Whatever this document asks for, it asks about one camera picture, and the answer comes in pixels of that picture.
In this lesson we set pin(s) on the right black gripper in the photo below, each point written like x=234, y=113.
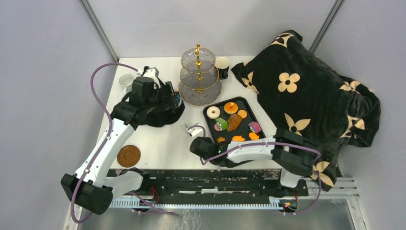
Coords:
x=207, y=139

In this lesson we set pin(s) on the green cake slice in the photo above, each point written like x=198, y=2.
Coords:
x=220, y=124

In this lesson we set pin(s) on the orange fish cookie right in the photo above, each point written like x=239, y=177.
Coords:
x=253, y=136

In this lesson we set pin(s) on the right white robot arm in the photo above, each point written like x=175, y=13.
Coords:
x=294, y=153

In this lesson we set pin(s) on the orange flower cookie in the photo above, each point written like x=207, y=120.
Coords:
x=221, y=139

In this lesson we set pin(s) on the black serving tray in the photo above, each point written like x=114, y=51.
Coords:
x=242, y=130

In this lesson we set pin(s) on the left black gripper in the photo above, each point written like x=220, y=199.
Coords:
x=171, y=100

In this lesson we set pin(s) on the orange fish cookie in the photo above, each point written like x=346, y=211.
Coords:
x=238, y=138
x=253, y=136

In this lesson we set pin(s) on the white frosted donut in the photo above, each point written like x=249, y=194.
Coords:
x=213, y=112

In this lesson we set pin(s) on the orange frosted donut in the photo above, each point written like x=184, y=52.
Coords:
x=231, y=108

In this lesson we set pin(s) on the pink cake slice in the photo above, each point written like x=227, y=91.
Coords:
x=254, y=127

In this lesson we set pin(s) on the black mug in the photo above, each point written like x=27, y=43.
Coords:
x=222, y=64

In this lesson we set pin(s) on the brown round saucer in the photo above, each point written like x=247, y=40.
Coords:
x=128, y=156

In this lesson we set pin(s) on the black cloth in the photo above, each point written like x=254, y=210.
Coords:
x=167, y=117

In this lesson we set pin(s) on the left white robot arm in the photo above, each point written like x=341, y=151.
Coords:
x=89, y=186

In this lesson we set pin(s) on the three-tier glass cake stand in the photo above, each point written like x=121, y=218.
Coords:
x=199, y=78

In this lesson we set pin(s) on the white and blue mug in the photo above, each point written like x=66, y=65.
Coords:
x=125, y=82

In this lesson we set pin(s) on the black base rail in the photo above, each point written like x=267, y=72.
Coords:
x=216, y=187

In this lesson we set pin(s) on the black floral blanket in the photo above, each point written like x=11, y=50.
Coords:
x=302, y=94

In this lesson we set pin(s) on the orange fish cookie left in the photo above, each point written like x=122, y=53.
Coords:
x=238, y=138

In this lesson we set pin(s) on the round orange biscuit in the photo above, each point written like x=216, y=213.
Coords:
x=242, y=113

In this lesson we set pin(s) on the brown madeleine bread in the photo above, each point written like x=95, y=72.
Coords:
x=233, y=122

